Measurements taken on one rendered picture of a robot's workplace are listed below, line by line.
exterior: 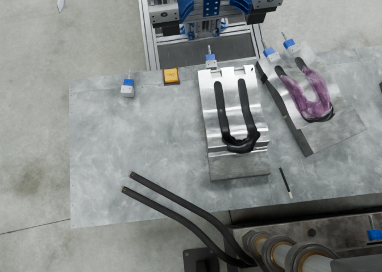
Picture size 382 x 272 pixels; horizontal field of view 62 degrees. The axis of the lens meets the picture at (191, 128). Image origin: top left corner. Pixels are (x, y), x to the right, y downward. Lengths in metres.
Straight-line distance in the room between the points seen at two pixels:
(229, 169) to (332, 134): 0.46
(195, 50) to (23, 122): 1.36
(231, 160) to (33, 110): 1.69
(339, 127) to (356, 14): 1.63
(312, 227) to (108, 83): 1.14
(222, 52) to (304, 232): 1.34
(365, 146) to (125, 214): 1.12
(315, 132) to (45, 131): 1.86
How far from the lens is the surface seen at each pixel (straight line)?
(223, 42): 2.36
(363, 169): 1.63
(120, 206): 1.48
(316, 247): 0.74
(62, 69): 2.69
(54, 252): 2.44
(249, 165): 1.41
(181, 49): 2.33
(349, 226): 1.60
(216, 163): 1.40
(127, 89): 1.53
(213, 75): 1.52
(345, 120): 1.53
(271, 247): 0.97
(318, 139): 1.46
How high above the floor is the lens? 2.24
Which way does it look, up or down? 75 degrees down
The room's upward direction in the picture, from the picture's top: 3 degrees counter-clockwise
